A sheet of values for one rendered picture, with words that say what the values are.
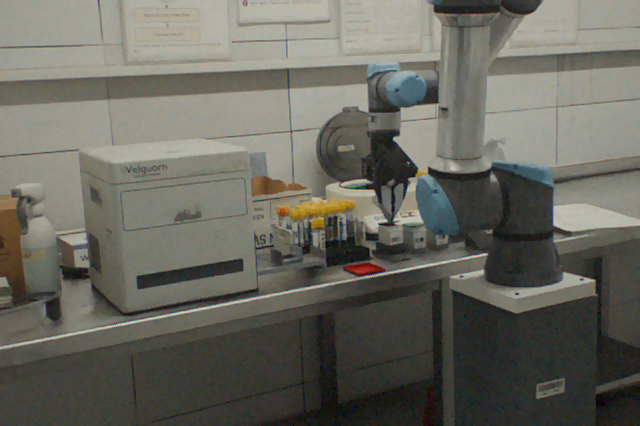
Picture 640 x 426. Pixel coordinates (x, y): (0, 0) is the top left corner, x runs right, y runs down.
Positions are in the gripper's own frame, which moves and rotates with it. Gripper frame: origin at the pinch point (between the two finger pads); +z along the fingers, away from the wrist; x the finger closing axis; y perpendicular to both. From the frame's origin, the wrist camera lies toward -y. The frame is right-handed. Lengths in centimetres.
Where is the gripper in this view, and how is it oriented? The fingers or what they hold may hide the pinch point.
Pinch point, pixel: (391, 216)
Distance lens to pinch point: 191.2
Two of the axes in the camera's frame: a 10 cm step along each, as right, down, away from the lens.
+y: -4.8, -1.5, 8.7
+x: -8.8, 1.3, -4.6
